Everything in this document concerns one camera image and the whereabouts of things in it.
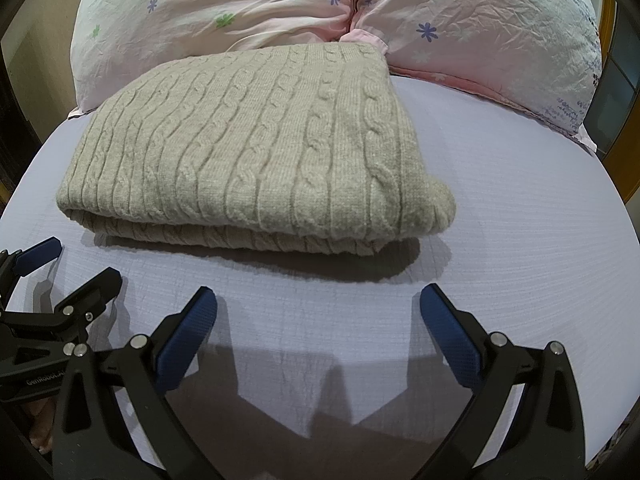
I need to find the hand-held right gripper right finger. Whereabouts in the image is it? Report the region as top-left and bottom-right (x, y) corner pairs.
(419, 283), (589, 480)

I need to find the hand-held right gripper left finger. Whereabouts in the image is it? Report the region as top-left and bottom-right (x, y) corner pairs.
(50, 286), (237, 480)

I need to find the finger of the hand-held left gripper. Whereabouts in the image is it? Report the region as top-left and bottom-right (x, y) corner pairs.
(0, 238), (64, 311)
(52, 267), (124, 333)

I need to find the beige cable knit sweater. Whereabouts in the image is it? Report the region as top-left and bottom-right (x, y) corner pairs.
(55, 42), (458, 257)

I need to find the lavender bed sheet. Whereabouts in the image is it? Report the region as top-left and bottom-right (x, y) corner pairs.
(0, 72), (637, 480)

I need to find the white floral pillow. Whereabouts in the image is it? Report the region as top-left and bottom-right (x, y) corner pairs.
(69, 0), (362, 113)

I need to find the pink floral pillow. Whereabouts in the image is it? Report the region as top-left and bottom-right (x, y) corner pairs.
(345, 0), (604, 148)

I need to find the wooden bed frame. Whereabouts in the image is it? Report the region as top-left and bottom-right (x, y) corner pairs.
(595, 0), (640, 206)

